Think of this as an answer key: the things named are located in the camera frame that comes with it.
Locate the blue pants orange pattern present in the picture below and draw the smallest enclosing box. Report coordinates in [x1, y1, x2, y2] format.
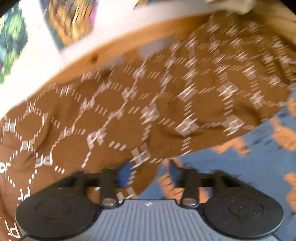
[138, 91, 295, 240]

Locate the brown PF patterned blanket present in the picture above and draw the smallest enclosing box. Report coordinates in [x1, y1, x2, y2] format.
[1, 11, 295, 240]

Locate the swirly starry night poster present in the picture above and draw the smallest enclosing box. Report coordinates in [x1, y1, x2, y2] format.
[40, 0, 98, 50]

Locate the blond anime character poster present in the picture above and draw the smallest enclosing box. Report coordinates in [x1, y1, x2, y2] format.
[1, 3, 28, 84]

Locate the cream folded cloth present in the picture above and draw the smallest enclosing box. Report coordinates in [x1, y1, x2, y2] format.
[205, 0, 256, 15]

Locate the wooden bed frame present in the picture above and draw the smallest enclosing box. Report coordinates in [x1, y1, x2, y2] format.
[43, 6, 296, 98]

